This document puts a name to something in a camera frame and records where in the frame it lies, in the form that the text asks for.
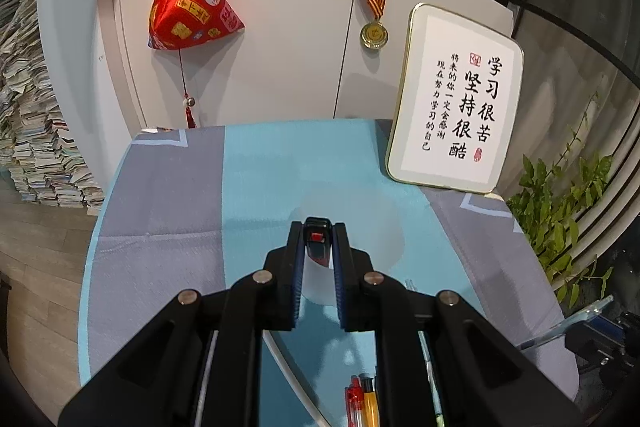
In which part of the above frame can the framed calligraphy sign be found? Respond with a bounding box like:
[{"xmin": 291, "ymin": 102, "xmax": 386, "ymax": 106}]
[{"xmin": 386, "ymin": 3, "xmax": 525, "ymax": 194}]

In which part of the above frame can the gold medal with striped ribbon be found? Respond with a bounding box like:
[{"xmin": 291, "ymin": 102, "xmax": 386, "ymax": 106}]
[{"xmin": 355, "ymin": 0, "xmax": 396, "ymax": 50}]

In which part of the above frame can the dark pen with red button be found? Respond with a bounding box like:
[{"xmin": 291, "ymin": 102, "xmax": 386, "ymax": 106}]
[{"xmin": 304, "ymin": 217, "xmax": 335, "ymax": 269}]

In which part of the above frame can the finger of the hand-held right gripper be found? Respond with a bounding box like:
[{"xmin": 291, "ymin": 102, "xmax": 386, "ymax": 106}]
[{"xmin": 565, "ymin": 319, "xmax": 613, "ymax": 370}]

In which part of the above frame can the clear pen with blue cap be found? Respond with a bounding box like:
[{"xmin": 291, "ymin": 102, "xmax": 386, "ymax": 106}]
[{"xmin": 519, "ymin": 296, "xmax": 614, "ymax": 351}]

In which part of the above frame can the white cabinet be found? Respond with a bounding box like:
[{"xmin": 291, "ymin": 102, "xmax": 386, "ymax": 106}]
[{"xmin": 35, "ymin": 0, "xmax": 521, "ymax": 132}]

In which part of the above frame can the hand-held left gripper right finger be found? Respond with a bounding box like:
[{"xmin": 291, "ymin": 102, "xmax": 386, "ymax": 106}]
[{"xmin": 332, "ymin": 222, "xmax": 586, "ymax": 427}]

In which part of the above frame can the translucent white pen cup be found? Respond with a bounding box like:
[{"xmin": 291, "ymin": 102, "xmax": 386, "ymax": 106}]
[{"xmin": 292, "ymin": 192, "xmax": 406, "ymax": 306}]

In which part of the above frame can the red pyramid hanging ornament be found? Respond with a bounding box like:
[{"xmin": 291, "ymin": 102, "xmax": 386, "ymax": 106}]
[{"xmin": 147, "ymin": 0, "xmax": 246, "ymax": 128}]

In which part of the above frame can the blue and grey tablecloth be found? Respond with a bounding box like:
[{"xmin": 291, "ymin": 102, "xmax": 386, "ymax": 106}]
[{"xmin": 77, "ymin": 119, "xmax": 581, "ymax": 427}]

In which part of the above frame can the yellow click pen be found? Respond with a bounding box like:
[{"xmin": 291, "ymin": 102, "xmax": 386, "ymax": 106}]
[{"xmin": 359, "ymin": 373, "xmax": 380, "ymax": 427}]

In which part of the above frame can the green leafy plant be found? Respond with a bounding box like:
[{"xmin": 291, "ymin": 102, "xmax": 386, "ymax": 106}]
[{"xmin": 505, "ymin": 92, "xmax": 616, "ymax": 304}]

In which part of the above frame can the stack of books and papers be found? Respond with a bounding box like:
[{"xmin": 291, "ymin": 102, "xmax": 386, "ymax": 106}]
[{"xmin": 0, "ymin": 0, "xmax": 106, "ymax": 215}]

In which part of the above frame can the red click pen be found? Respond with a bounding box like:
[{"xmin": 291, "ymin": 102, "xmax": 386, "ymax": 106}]
[{"xmin": 345, "ymin": 375, "xmax": 368, "ymax": 427}]

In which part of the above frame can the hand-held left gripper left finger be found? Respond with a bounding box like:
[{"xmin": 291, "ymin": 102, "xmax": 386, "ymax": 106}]
[{"xmin": 57, "ymin": 221, "xmax": 306, "ymax": 427}]

